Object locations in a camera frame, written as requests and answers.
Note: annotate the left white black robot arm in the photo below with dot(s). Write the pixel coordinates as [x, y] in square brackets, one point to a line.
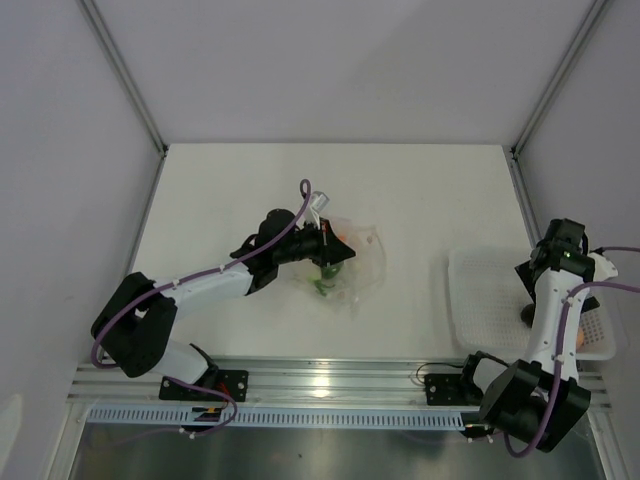
[134, 328]

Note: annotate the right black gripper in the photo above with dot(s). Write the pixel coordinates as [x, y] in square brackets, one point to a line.
[526, 279]

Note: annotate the dark purple fruit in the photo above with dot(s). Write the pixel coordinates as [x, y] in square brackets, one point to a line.
[527, 315]

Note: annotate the aluminium corner post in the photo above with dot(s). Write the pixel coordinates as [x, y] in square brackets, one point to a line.
[106, 42]
[568, 61]

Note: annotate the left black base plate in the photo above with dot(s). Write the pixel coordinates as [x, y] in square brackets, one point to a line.
[233, 383]

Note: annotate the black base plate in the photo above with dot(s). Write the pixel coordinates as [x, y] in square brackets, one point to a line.
[448, 384]
[233, 383]

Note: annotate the clear zip top bag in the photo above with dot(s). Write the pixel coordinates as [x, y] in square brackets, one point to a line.
[360, 276]

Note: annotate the green leafy vegetable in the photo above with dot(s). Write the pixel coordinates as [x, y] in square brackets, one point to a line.
[325, 287]

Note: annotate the white slotted cable duct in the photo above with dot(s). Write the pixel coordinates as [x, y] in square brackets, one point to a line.
[427, 420]

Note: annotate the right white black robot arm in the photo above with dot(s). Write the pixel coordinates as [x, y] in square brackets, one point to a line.
[536, 400]

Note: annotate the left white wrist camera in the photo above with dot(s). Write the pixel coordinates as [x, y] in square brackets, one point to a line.
[317, 203]

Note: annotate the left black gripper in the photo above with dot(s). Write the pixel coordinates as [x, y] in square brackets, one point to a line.
[329, 249]

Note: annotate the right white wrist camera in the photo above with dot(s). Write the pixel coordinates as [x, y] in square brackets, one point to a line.
[604, 268]

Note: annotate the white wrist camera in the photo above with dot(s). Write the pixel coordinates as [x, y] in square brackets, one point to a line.
[604, 268]
[317, 203]

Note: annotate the left aluminium corner post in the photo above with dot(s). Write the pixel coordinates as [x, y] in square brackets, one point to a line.
[106, 42]

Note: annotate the right aluminium corner post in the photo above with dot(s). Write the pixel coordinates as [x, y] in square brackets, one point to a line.
[568, 61]

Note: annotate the white radish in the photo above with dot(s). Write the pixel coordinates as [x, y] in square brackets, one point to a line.
[315, 275]

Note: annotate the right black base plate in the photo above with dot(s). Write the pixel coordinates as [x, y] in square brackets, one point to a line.
[448, 384]

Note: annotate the white perforated plastic basket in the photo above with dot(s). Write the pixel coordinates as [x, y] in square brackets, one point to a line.
[487, 297]

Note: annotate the green orange mango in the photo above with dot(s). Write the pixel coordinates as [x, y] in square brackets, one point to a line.
[330, 272]

